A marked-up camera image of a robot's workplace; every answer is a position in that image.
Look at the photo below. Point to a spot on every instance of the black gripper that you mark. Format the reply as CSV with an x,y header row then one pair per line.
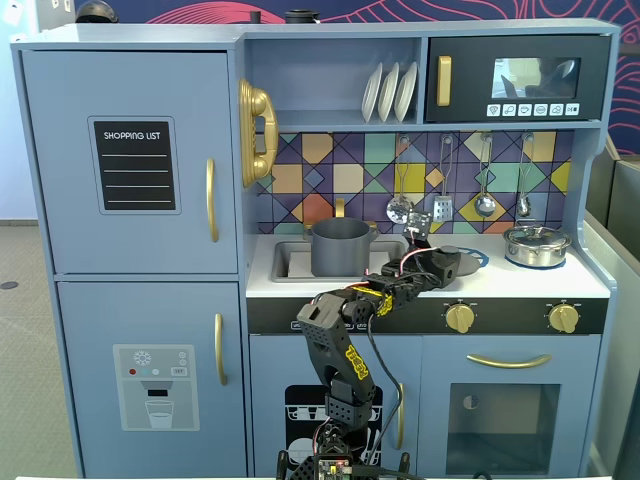
x,y
446,263

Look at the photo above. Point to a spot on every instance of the gray pot lid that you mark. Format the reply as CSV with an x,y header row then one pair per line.
x,y
470,265

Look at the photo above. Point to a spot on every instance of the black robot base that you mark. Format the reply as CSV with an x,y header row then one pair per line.
x,y
300,470

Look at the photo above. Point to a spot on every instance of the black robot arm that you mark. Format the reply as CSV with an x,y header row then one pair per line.
x,y
335,350

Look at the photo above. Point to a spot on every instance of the steel pot lid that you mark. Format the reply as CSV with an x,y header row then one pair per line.
x,y
537,234

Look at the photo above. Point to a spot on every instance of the gold stove knob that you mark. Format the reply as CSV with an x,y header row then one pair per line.
x,y
564,317
460,317

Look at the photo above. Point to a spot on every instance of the steel slotted spatula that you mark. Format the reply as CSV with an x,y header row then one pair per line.
x,y
443,209

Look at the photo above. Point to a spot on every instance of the steel skimmer spoon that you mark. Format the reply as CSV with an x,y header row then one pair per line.
x,y
397,210

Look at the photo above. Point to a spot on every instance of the steel ladle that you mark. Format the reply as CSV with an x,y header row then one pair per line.
x,y
485,205

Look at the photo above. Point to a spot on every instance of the blue oven door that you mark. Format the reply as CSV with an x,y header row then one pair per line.
x,y
435,360

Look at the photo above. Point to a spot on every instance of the steel pot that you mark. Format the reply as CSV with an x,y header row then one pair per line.
x,y
535,257

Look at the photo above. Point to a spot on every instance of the gray pot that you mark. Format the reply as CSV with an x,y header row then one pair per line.
x,y
340,250

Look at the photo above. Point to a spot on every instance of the small steel spoon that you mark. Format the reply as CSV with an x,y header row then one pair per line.
x,y
523,205

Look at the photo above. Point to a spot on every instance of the gray sink basin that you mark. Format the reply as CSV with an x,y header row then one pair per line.
x,y
282,260

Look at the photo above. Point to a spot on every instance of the white plate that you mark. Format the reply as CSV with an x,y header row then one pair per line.
x,y
387,95
371,97
406,90

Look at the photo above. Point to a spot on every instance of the gray partition box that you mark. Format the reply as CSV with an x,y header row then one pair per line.
x,y
622,200

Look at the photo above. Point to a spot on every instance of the black microwave door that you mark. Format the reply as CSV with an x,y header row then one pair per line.
x,y
470,75

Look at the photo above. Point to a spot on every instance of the green controller board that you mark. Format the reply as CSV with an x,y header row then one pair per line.
x,y
332,469

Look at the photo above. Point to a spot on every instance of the gold toy telephone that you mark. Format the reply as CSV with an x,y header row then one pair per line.
x,y
260,105

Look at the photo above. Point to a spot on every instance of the wide black cylinder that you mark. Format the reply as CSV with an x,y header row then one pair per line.
x,y
301,17

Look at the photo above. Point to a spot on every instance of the small black cylinder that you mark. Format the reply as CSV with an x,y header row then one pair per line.
x,y
255,17

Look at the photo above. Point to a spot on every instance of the black shopping list board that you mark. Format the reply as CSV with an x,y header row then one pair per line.
x,y
135,170

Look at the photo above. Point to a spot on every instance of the blue freezer door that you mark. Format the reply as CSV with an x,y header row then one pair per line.
x,y
90,310

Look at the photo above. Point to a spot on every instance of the blue toy kitchen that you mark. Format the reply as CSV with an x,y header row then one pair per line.
x,y
150,35

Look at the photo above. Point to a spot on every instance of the blue fridge door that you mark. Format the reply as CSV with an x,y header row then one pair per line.
x,y
60,150

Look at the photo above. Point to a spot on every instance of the black rounded object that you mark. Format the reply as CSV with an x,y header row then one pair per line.
x,y
95,12

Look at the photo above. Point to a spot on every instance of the round floor cover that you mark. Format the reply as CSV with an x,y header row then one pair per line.
x,y
8,285

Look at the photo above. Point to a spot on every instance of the white paper tag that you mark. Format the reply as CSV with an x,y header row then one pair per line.
x,y
12,12

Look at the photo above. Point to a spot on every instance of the small wrist camera board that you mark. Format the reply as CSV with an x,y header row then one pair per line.
x,y
419,222

